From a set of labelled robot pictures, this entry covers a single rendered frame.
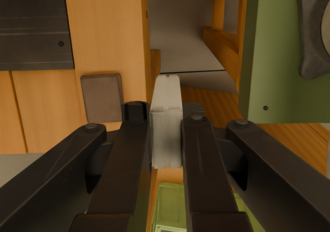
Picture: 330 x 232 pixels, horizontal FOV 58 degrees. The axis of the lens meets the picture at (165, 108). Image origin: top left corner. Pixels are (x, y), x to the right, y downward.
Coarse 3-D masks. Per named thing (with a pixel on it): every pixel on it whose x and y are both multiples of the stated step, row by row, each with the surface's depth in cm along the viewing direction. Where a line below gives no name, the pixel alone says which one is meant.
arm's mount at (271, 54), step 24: (264, 0) 51; (288, 0) 51; (264, 24) 52; (288, 24) 52; (264, 48) 53; (288, 48) 53; (264, 72) 55; (288, 72) 55; (240, 96) 63; (264, 96) 56; (288, 96) 56; (312, 96) 56; (264, 120) 58; (288, 120) 58; (312, 120) 58
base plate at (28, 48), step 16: (0, 0) 54; (16, 0) 54; (32, 0) 54; (48, 0) 54; (64, 0) 54; (0, 16) 55; (16, 16) 55; (32, 16) 55; (48, 16) 55; (64, 16) 55; (0, 32) 56; (16, 32) 56; (32, 32) 56; (48, 32) 56; (64, 32) 56; (0, 48) 57; (16, 48) 57; (32, 48) 57; (48, 48) 57; (64, 48) 57; (0, 64) 58; (16, 64) 58; (32, 64) 58; (48, 64) 58; (64, 64) 58
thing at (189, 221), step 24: (192, 120) 13; (192, 144) 11; (216, 144) 11; (192, 168) 9; (216, 168) 9; (192, 192) 8; (216, 192) 8; (192, 216) 6; (216, 216) 6; (240, 216) 6
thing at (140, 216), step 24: (144, 120) 13; (120, 144) 11; (144, 144) 11; (120, 168) 9; (144, 168) 10; (96, 192) 8; (120, 192) 8; (144, 192) 10; (96, 216) 7; (120, 216) 7; (144, 216) 10
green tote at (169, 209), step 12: (168, 192) 75; (180, 192) 76; (156, 204) 77; (168, 204) 71; (180, 204) 72; (240, 204) 76; (156, 216) 72; (168, 216) 67; (180, 216) 68; (252, 216) 72; (156, 228) 64; (168, 228) 64; (180, 228) 64; (252, 228) 68
